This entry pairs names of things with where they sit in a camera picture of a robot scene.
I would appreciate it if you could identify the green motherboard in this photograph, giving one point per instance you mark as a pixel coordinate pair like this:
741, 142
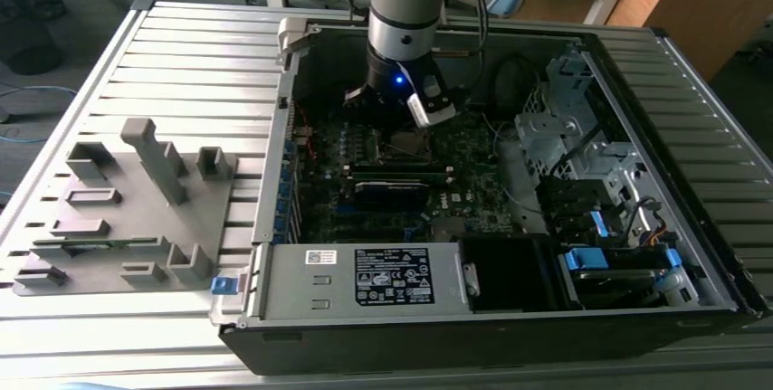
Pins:
476, 186

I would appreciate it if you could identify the CPU socket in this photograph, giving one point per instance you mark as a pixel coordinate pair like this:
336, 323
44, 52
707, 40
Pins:
378, 151

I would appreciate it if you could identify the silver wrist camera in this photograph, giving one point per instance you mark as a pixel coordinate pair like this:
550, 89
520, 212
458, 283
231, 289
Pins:
431, 109

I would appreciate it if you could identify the black graphics card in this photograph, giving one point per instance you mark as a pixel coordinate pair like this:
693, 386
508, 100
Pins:
392, 200

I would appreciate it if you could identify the black hard disk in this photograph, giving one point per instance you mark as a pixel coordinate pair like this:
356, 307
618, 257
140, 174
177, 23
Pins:
610, 288

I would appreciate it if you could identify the green RAM stick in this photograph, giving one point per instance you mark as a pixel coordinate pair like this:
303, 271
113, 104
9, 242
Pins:
120, 243

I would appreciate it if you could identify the blue disk carrier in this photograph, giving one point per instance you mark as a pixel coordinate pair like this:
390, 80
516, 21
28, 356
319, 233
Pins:
671, 258
598, 225
584, 258

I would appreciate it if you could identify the black bin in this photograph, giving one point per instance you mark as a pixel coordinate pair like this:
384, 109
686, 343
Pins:
33, 57

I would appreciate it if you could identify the grey power supply unit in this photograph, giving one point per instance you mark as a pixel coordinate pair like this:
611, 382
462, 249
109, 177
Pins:
289, 272

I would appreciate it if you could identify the black disk bay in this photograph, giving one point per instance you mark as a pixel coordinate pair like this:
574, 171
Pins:
567, 200

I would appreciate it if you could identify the grey parts rack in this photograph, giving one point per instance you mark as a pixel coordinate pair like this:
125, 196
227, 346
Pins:
151, 227

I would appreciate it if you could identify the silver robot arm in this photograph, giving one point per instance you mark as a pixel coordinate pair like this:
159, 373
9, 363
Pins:
400, 10

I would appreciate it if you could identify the wooden cabinet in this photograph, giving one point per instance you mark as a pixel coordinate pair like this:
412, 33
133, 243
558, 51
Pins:
713, 1

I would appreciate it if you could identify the silver CPU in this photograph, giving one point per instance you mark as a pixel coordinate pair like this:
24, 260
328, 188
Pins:
410, 144

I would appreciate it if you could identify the dark chipset heat sink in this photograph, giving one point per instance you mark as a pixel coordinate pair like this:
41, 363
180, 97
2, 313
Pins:
447, 228

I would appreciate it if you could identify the blue case latch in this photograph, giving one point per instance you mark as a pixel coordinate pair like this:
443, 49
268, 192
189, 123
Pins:
224, 286

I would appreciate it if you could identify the metal drive cage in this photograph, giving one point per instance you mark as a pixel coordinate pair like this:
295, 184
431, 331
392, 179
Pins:
543, 130

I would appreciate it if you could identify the black PC case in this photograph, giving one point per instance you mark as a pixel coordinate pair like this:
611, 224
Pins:
422, 349

